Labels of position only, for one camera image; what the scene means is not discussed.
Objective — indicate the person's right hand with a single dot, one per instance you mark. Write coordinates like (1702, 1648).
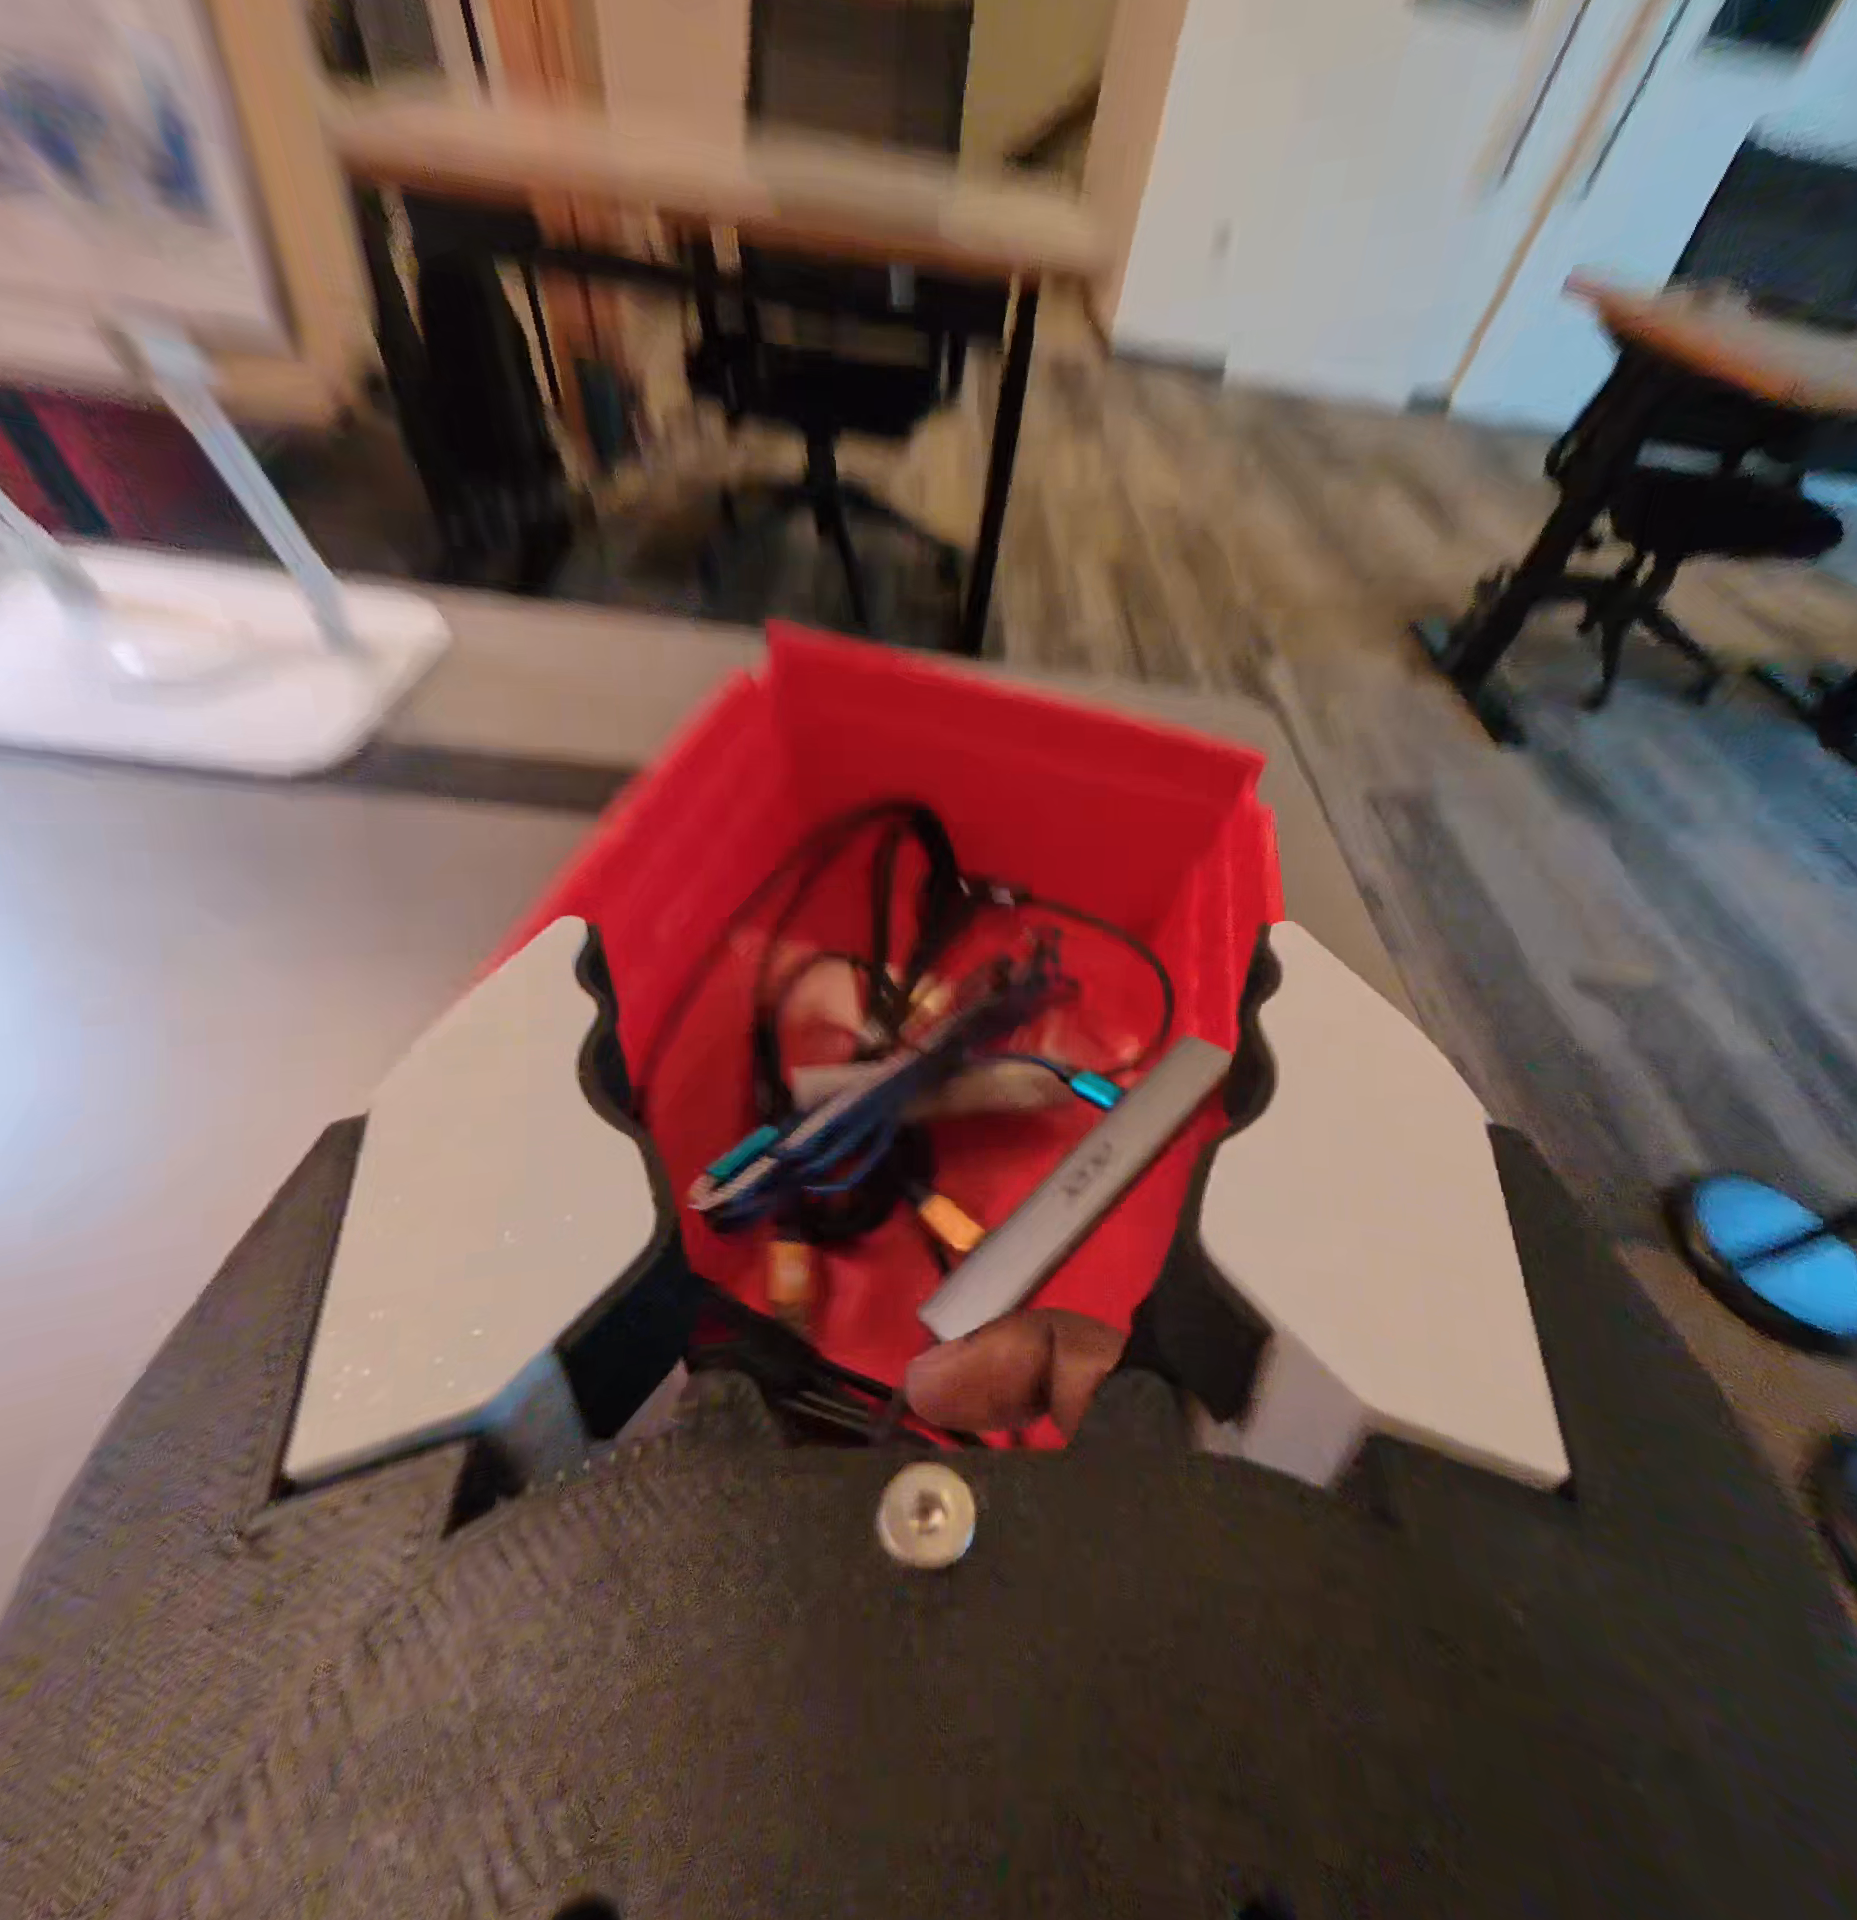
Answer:
(1019, 1373)

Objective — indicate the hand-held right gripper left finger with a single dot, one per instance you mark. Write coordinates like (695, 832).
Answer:
(479, 1201)

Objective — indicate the instruction poster on white stand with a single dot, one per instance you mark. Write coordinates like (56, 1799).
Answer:
(192, 660)

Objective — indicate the red plastic bin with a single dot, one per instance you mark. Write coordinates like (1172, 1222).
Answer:
(1019, 780)

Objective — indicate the grey usb hub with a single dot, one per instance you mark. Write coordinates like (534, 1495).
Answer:
(1079, 1184)

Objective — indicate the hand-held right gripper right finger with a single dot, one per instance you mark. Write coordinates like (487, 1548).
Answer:
(1378, 1201)

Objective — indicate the black office chair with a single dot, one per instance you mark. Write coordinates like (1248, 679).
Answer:
(1694, 524)

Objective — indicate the wooden table black legs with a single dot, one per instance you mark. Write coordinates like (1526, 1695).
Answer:
(720, 180)

